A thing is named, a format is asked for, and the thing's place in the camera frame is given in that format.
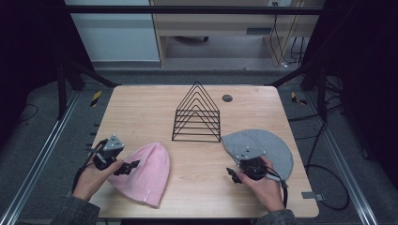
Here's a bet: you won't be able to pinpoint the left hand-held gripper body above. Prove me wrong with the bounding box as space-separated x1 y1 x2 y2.
92 134 126 172

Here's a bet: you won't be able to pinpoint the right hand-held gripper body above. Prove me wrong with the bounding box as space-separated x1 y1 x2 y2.
233 143 269 182

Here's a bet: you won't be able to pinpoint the pink beanie hat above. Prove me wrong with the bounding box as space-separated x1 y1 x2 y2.
107 142 172 209

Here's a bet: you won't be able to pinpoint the grey beanie hat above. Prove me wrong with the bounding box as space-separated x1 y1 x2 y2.
221 128 295 182

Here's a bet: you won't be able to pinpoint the black wire triangle rack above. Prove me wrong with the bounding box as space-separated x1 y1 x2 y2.
171 81 222 143

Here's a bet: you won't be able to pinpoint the person's right hand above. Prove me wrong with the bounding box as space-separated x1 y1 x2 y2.
236 155 286 214

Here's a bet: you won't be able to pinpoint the person's left hand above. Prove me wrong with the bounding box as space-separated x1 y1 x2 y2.
72 157 125 203

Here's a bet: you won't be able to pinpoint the grey tape piece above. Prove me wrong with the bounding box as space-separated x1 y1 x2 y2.
300 191 326 202

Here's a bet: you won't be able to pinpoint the black metal stand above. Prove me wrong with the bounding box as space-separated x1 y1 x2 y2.
267 62 329 121
55 59 117 120

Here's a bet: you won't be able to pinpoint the yellow black hazard tape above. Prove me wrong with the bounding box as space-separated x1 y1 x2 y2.
290 91 309 106

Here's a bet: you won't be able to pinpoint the white cabinet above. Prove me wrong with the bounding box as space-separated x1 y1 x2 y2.
64 0 161 63

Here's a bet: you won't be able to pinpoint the black curtain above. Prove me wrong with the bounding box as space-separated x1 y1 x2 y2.
301 0 398 190
0 0 95 144

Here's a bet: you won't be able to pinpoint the dark object under desk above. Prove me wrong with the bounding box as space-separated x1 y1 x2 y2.
174 36 209 44

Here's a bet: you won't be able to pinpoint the right hand-held gripper cable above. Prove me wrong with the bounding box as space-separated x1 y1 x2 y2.
266 167 289 210

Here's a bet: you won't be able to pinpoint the yellow-handled tool on floor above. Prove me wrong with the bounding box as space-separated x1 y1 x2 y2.
89 90 103 108

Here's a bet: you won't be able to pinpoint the aluminium floor rail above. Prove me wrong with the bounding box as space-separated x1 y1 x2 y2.
0 92 81 225
304 93 380 225

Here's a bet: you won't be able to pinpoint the thin black floor cable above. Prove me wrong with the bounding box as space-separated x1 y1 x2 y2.
18 103 39 124

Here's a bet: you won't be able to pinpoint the long black floor cable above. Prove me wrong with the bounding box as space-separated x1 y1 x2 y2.
287 102 351 211

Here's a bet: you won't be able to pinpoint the black hanging cables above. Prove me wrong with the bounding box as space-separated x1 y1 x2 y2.
269 1 306 68

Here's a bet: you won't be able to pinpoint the black horizontal frame bar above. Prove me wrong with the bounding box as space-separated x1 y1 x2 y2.
64 5 325 16

